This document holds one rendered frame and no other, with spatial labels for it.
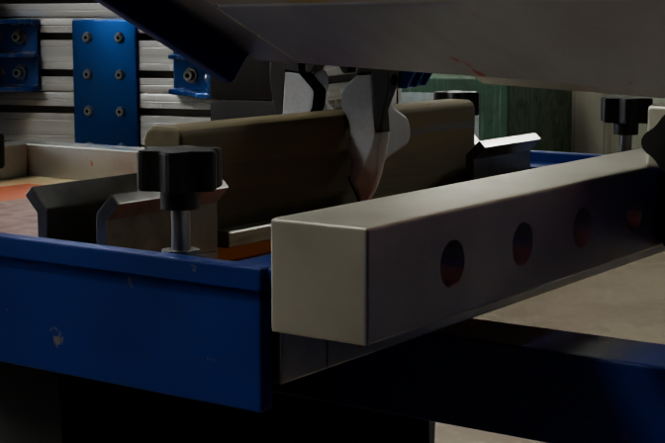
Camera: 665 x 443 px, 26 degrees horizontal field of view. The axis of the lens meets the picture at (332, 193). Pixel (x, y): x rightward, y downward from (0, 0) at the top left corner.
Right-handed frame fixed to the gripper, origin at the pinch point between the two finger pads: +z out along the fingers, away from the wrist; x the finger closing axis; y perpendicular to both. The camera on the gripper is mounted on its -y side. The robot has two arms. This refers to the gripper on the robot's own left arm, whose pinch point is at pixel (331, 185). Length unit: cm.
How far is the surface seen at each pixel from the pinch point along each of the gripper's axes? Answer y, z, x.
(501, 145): 18.4, -1.6, -3.7
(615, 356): -2.3, 8.7, -22.7
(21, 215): 3.2, 5.4, 34.8
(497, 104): 603, 38, 311
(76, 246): -30.4, -0.2, -5.3
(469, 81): 600, 27, 326
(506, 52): -52, -11, -41
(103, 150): 25, 2, 46
